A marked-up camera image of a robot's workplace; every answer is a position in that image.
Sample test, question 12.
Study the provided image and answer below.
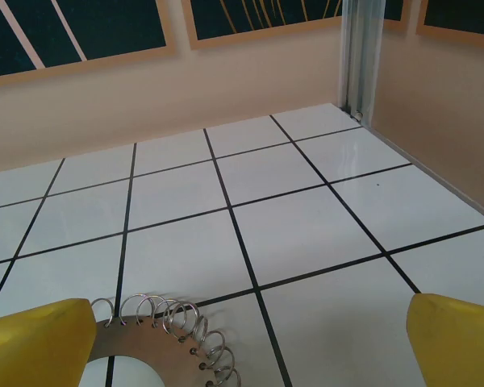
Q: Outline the metal disc with key rings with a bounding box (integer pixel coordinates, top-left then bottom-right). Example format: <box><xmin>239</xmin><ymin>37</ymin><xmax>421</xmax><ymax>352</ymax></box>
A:
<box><xmin>77</xmin><ymin>293</ymin><xmax>243</xmax><ymax>387</ymax></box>

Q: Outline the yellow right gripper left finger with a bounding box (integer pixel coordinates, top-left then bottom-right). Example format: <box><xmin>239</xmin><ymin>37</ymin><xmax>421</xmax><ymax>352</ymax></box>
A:
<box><xmin>0</xmin><ymin>298</ymin><xmax>98</xmax><ymax>387</ymax></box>

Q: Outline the aluminium frame post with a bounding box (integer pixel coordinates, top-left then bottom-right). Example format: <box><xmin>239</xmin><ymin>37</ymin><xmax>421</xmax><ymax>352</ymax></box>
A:
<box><xmin>338</xmin><ymin>0</ymin><xmax>385</xmax><ymax>122</ymax></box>

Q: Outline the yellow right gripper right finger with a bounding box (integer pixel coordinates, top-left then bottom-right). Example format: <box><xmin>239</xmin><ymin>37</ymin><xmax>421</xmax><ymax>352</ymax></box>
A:
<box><xmin>406</xmin><ymin>293</ymin><xmax>484</xmax><ymax>387</ymax></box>

